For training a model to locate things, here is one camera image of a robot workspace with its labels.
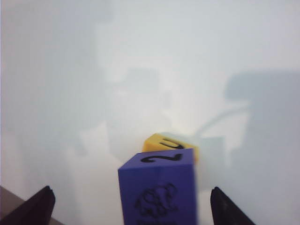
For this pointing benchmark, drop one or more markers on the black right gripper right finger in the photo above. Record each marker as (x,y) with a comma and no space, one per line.
(228,209)

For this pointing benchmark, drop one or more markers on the purple letter block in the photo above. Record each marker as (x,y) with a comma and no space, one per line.
(159,187)

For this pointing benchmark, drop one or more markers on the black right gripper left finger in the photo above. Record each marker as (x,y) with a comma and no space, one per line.
(32,208)

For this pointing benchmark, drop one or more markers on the yellow letter block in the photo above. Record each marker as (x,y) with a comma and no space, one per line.
(164,143)

